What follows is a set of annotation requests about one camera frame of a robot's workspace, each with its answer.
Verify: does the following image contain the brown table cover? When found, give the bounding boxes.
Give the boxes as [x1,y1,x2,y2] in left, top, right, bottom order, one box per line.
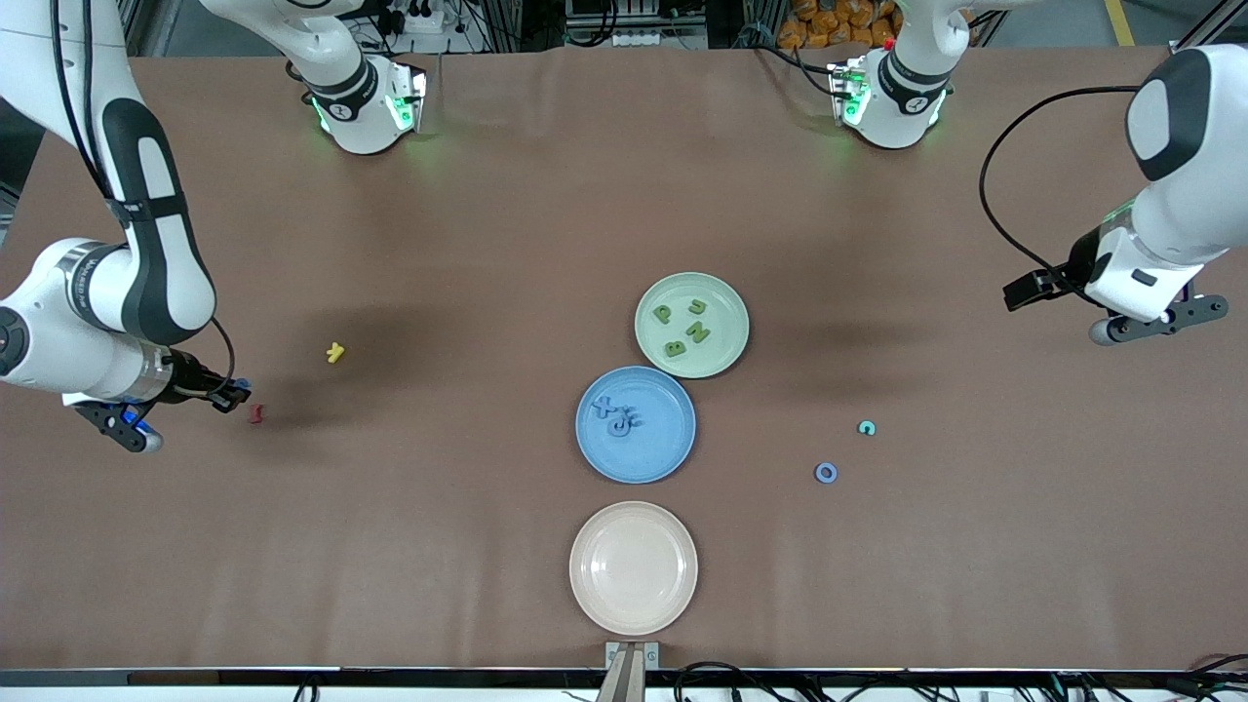
[0,44,1248,674]

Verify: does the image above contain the white power strip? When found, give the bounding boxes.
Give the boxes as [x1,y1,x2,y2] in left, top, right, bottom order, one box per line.
[385,0,459,35]

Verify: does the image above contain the aluminium frame profile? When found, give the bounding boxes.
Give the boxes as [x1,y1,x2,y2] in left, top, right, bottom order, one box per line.
[1170,0,1234,50]

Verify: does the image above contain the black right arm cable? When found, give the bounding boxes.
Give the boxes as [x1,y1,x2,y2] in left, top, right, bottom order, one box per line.
[49,0,236,393]

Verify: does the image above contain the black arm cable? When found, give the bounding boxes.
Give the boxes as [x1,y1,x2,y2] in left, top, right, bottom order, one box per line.
[49,0,236,393]
[979,86,1144,286]

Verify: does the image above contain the black equipment rack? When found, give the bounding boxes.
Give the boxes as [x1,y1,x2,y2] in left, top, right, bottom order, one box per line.
[564,0,710,50]

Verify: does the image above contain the light green plate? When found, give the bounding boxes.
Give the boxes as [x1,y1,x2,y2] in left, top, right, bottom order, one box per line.
[634,271,752,380]

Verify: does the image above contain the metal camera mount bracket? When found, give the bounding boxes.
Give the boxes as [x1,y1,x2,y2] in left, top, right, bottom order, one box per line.
[605,641,660,702]

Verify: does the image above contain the bag of orange fruits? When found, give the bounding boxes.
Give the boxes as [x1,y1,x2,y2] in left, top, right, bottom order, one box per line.
[777,0,898,50]

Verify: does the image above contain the beige plate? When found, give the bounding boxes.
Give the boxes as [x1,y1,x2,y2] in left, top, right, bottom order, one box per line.
[568,500,700,638]

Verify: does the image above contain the blue plate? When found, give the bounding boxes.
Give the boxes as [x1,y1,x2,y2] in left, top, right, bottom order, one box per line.
[574,366,698,486]

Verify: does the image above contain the tangled black cables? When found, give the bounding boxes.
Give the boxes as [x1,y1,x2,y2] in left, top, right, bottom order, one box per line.
[673,658,1248,702]

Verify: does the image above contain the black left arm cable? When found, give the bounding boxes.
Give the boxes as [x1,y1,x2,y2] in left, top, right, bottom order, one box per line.
[979,86,1144,286]

